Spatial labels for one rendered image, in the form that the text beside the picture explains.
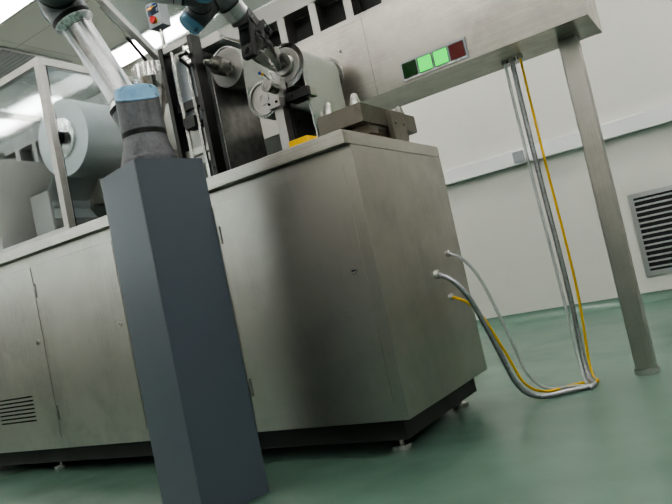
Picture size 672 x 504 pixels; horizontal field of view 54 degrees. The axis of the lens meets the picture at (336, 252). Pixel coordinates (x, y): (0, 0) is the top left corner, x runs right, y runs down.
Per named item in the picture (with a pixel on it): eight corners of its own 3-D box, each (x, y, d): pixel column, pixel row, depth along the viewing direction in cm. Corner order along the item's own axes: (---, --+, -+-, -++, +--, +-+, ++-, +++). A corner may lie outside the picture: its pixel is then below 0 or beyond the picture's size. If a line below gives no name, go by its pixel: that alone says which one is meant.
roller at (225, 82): (216, 93, 238) (208, 56, 238) (259, 102, 259) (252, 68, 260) (245, 79, 230) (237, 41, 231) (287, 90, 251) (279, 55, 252)
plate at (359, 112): (320, 136, 210) (317, 117, 210) (379, 145, 244) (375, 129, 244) (363, 120, 202) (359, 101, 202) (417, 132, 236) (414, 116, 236)
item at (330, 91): (314, 126, 216) (302, 72, 217) (350, 132, 236) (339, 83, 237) (315, 125, 216) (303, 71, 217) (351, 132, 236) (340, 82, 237)
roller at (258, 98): (252, 120, 228) (245, 87, 229) (294, 127, 250) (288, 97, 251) (279, 109, 222) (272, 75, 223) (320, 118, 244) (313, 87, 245)
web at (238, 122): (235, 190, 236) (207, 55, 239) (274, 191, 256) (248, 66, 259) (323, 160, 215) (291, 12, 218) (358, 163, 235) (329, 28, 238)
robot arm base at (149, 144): (138, 161, 166) (130, 123, 166) (112, 177, 176) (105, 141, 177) (189, 160, 176) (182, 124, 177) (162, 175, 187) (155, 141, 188)
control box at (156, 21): (146, 29, 252) (141, 4, 253) (159, 33, 258) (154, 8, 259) (159, 22, 249) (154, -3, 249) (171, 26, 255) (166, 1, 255)
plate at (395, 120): (391, 143, 215) (384, 111, 216) (404, 145, 224) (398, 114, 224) (398, 141, 214) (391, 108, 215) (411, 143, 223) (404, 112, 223)
